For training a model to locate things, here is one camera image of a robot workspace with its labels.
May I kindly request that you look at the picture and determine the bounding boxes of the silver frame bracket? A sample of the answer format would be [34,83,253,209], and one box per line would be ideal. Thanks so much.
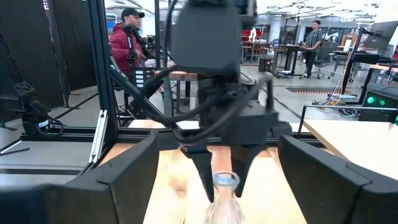
[88,109,109,164]

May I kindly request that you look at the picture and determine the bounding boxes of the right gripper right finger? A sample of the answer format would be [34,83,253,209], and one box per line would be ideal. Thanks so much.
[277,133,398,224]

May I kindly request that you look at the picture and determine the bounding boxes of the black curtain partition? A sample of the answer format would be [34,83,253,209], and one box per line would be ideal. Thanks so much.
[0,0,94,108]

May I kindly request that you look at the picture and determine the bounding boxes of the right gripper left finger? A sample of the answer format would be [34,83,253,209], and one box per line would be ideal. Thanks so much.
[0,132,161,224]

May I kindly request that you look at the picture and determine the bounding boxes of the person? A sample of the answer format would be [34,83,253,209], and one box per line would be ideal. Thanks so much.
[108,7,164,97]
[300,19,326,78]

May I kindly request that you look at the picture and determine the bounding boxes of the black handheld device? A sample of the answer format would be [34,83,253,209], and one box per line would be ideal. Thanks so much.
[123,24,156,62]

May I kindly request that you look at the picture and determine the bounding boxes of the black standing desk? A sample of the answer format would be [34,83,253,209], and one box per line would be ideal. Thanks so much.
[275,44,312,78]

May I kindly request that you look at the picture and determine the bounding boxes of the black computer green lights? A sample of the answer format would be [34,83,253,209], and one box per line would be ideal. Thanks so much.
[358,82,398,124]

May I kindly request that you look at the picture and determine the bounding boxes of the wooden background table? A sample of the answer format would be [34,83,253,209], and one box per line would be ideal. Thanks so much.
[154,70,201,118]

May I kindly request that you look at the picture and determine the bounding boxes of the black mat orange stripe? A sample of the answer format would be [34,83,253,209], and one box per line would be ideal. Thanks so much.
[285,86,354,95]

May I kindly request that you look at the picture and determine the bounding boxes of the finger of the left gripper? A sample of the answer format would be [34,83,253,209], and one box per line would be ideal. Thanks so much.
[229,144,266,198]
[179,145,216,203]

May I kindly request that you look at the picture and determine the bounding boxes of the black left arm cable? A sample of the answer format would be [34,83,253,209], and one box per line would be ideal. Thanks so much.
[141,0,276,146]

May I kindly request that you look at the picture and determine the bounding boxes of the black monitor on stand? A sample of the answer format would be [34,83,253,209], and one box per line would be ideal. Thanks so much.
[340,20,398,105]

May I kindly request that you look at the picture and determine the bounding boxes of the floor cable bundle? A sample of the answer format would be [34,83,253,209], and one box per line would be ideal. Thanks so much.
[312,73,363,118]

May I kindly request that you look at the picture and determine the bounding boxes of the clear narrow-neck glass vase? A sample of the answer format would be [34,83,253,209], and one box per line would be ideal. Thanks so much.
[203,171,246,224]

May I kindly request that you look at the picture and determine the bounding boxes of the grey office chair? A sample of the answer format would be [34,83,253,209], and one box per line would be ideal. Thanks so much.
[313,41,339,79]

